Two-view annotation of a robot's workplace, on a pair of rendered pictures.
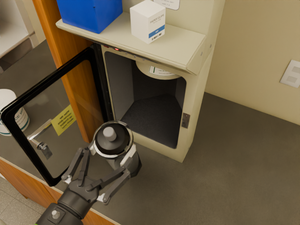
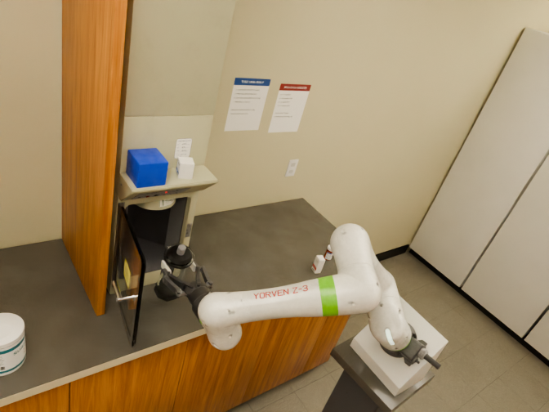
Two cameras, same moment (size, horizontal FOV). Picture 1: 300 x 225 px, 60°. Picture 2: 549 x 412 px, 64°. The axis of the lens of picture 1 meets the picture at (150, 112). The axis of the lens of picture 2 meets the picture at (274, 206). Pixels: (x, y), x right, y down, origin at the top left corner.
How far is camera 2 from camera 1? 1.28 m
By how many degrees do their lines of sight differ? 56
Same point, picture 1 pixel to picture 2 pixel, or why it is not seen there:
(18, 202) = not seen: outside the picture
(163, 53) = (203, 180)
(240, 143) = (198, 242)
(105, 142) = (181, 257)
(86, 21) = (158, 180)
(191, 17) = (196, 158)
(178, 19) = not seen: hidden behind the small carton
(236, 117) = not seen: hidden behind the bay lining
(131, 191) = (176, 312)
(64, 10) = (143, 178)
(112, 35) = (171, 182)
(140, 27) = (187, 171)
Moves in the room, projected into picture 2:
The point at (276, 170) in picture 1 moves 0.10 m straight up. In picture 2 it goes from (229, 244) to (233, 228)
